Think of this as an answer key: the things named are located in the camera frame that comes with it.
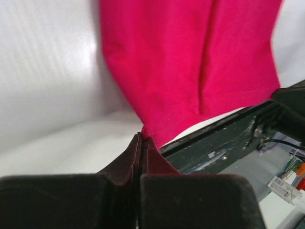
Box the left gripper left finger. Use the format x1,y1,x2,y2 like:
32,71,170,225
97,133,142,187

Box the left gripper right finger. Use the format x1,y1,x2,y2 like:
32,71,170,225
142,137,181,176

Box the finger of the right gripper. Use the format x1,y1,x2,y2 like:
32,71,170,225
271,86,305,119

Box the magenta t shirt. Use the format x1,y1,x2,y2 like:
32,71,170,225
99,0,281,147

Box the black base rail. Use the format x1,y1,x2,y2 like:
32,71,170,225
160,101,305,174

